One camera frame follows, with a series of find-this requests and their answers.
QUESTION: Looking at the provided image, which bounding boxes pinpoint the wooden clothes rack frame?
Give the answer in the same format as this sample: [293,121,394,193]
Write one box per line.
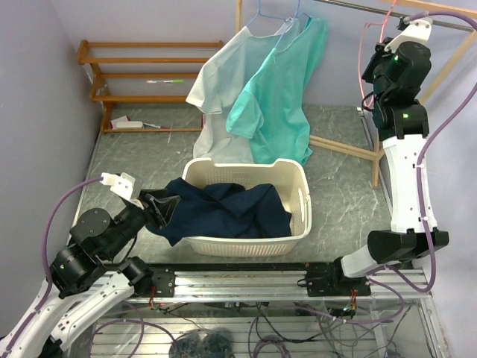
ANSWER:
[236,0,477,189]

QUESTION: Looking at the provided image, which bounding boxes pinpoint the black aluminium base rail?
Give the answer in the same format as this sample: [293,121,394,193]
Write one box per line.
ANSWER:
[148,262,371,302]

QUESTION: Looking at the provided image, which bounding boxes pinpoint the teal t shirt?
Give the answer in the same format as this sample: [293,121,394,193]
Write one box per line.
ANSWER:
[226,18,329,165]

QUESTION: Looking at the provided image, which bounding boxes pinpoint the pink wire hanger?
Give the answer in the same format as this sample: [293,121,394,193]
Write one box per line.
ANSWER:
[357,1,397,107]

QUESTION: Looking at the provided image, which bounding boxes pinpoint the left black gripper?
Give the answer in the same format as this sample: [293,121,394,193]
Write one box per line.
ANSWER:
[104,186,181,257]

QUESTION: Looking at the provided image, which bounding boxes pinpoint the green white marker pen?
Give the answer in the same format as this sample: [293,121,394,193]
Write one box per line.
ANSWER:
[146,79,184,84]

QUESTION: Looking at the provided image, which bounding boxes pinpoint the blue hanger under white shirt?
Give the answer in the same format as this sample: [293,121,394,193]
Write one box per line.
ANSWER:
[246,0,290,27]

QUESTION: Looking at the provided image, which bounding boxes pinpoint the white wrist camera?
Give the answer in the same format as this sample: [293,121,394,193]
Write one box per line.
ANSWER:
[100,172,143,208]
[384,17,433,53]

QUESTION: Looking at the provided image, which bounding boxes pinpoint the purple cable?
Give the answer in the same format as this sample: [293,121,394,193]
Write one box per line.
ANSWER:
[5,178,105,351]
[367,10,477,292]

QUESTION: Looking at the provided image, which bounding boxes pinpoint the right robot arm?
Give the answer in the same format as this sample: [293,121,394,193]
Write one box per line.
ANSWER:
[328,39,449,295]

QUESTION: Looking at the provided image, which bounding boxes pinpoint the wooden shoe rack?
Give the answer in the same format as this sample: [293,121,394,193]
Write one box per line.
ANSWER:
[76,40,224,134]

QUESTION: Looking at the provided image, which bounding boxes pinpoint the white box on rack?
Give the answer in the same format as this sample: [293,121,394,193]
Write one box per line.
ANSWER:
[110,116,145,130]

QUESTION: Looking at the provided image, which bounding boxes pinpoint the red white pen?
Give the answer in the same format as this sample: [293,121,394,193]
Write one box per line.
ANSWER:
[143,122,170,130]

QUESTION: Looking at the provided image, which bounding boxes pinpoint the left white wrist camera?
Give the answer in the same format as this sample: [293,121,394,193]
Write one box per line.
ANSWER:
[100,172,143,208]

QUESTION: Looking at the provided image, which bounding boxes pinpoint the blue hanger under teal shirt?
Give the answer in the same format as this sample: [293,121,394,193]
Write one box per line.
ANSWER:
[274,0,309,48]

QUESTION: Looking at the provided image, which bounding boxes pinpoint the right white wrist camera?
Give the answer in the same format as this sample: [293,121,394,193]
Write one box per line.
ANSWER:
[384,17,433,53]

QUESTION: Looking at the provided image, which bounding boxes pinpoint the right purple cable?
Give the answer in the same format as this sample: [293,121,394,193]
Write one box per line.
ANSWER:
[367,10,477,292]

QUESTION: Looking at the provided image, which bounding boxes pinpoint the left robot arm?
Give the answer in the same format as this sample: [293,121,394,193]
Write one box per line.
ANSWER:
[1,189,180,357]

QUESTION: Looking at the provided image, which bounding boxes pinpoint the cream plastic laundry basket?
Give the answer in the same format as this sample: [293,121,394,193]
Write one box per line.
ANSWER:
[182,158,312,257]

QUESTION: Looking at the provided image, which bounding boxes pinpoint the navy blue t shirt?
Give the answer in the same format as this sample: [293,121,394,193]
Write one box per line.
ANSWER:
[146,178,291,246]

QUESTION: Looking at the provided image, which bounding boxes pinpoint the white t shirt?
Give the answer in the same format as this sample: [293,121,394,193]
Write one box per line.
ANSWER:
[186,22,300,163]

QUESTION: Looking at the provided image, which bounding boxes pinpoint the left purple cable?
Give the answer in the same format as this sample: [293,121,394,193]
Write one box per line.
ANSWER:
[5,178,105,351]

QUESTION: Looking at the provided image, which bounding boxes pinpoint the metal hanging rod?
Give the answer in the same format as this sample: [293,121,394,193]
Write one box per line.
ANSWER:
[315,0,473,32]

